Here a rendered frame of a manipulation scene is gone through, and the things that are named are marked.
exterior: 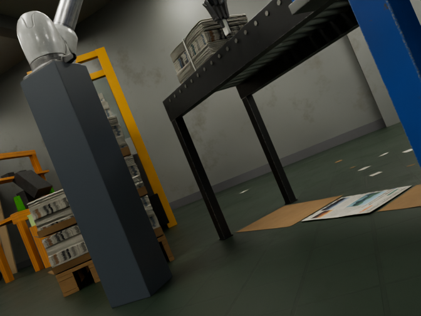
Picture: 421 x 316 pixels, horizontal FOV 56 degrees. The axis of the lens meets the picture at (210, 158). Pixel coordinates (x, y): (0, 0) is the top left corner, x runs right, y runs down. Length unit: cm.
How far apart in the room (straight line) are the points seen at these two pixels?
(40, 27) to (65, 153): 53
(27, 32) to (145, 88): 456
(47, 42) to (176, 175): 456
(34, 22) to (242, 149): 429
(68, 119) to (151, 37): 475
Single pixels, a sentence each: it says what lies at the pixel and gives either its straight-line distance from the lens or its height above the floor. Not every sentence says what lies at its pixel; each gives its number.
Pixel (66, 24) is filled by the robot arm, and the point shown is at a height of 126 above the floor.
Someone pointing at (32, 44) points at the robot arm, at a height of 111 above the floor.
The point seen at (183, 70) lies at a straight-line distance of 216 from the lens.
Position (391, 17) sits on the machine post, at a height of 51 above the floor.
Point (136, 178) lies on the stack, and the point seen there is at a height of 47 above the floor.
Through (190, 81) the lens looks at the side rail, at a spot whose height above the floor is 78.
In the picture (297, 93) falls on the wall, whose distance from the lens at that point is 556.
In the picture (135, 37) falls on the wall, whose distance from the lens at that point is 647.
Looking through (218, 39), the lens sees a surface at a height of 92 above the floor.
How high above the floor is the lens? 37
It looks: 1 degrees up
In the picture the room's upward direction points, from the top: 23 degrees counter-clockwise
